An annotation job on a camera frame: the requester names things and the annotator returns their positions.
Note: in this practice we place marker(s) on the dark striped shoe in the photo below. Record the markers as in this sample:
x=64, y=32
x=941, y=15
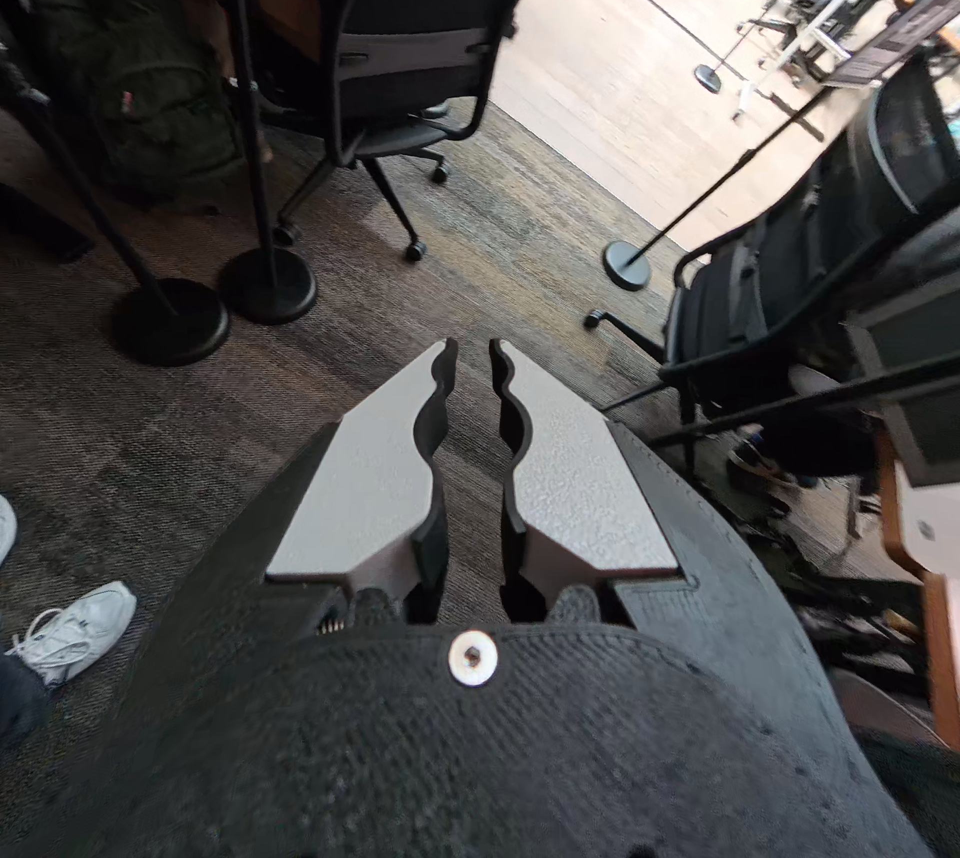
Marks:
x=761, y=464

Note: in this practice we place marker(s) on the person's white sneaker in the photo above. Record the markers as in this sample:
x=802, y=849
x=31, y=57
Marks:
x=6, y=528
x=82, y=625

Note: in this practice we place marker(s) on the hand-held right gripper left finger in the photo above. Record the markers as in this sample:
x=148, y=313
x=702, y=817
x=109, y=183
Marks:
x=360, y=498

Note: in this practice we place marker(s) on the black mesh office chair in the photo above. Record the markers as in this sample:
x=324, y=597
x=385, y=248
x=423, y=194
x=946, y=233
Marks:
x=750, y=303

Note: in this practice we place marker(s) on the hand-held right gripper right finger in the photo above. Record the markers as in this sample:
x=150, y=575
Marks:
x=585, y=498

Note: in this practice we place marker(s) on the wooden desk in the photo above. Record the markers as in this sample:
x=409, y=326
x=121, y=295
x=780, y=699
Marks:
x=941, y=648

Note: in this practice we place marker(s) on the dark green backpack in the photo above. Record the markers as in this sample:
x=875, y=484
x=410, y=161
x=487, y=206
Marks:
x=150, y=85

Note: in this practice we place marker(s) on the black pole stand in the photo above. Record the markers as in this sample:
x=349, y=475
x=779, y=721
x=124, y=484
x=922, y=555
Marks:
x=169, y=325
x=707, y=79
x=626, y=267
x=266, y=288

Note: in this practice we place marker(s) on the person's dark trouser leg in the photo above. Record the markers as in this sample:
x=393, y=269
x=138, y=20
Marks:
x=19, y=700

